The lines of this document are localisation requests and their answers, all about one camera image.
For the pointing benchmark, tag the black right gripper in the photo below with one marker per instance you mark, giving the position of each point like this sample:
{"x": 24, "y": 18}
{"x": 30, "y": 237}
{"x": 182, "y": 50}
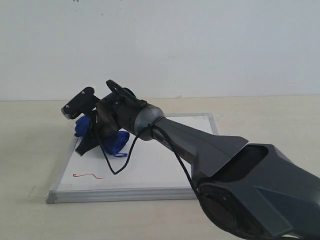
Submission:
{"x": 100, "y": 130}

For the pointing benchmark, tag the blue cloth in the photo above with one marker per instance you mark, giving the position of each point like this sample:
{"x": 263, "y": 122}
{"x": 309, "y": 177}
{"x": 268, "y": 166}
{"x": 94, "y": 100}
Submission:
{"x": 112, "y": 146}

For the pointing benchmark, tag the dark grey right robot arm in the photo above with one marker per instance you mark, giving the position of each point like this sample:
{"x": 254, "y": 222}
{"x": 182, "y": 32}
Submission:
{"x": 250, "y": 190}

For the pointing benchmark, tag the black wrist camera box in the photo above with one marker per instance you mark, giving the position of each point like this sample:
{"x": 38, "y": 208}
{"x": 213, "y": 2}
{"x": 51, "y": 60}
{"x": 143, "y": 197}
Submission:
{"x": 83, "y": 103}

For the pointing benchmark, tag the white whiteboard with silver frame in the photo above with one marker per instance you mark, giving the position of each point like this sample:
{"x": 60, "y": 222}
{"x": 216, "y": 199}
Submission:
{"x": 153, "y": 173}

